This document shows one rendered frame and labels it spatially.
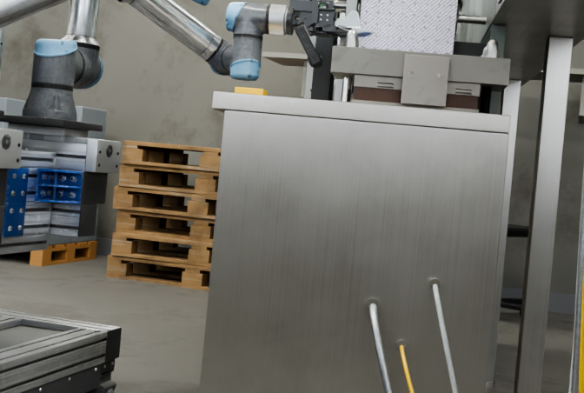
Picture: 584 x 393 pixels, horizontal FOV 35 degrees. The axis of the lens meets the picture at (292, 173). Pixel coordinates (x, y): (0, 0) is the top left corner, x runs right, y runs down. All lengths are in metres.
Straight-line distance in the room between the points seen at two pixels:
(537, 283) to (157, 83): 4.57
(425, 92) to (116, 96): 4.87
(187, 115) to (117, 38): 0.78
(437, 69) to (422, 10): 0.28
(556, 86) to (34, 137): 1.42
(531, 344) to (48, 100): 1.45
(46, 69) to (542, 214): 1.40
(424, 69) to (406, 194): 0.28
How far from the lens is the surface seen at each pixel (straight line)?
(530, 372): 2.54
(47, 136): 2.68
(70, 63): 2.72
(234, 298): 2.12
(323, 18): 2.35
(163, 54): 6.71
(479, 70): 2.15
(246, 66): 2.35
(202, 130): 6.53
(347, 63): 2.15
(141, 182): 5.61
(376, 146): 2.08
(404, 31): 2.36
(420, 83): 2.13
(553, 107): 2.50
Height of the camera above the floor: 0.74
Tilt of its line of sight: level
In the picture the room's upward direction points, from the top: 5 degrees clockwise
